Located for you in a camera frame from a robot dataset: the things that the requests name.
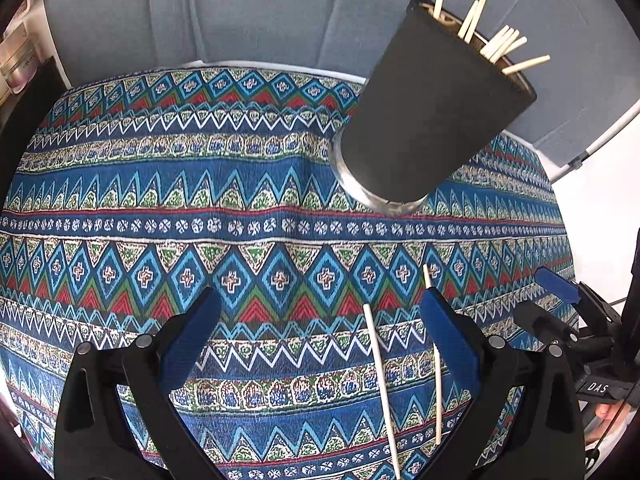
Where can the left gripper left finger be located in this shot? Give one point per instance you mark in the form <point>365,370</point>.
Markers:
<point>156,365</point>

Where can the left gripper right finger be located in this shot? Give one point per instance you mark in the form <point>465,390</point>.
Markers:
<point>488,373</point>

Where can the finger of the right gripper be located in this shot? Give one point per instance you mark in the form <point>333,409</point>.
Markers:
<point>543,325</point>
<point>557,285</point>

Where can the person's right hand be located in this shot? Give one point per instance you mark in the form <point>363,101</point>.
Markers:
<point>612,418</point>

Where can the blue patterned tablecloth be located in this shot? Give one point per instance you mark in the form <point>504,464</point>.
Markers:
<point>137,192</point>

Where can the white backdrop stand pole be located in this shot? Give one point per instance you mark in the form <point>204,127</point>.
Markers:
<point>609,134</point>

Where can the black utensil holder cup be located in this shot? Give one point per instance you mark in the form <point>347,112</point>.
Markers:
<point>430,105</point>

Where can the blue-grey fabric backdrop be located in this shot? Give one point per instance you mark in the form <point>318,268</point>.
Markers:
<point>591,79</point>

